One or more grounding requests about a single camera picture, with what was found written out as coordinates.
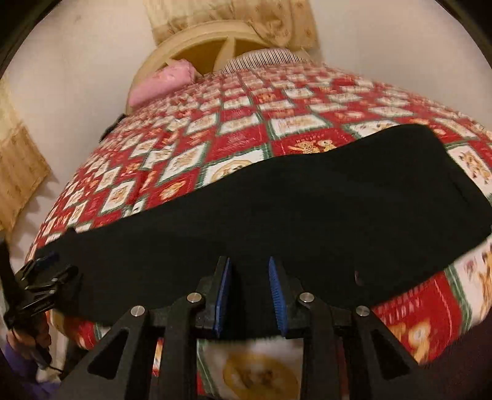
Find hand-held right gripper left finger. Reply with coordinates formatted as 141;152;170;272
58;256;239;400

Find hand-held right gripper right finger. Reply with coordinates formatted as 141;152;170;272
267;256;428;400

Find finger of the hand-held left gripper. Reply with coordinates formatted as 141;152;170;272
23;265;80;310
14;252;60;278

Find black pants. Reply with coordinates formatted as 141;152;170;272
33;124;492;327

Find person's left forearm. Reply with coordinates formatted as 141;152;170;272
0;334;62;398

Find person's left hand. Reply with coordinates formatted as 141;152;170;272
6;313;52;364

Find beige floral curtain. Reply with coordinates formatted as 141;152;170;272
0;77;52;233
144;0;319;50

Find small black object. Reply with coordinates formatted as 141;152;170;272
100;113;127;142

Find red bear printed blanket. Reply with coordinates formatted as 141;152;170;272
23;62;492;400

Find pink pillow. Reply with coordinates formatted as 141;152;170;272
129;59;196;110

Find striped pillow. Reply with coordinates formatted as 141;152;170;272
223;48;310;72

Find cream wooden headboard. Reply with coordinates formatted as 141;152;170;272
127;19;312;114

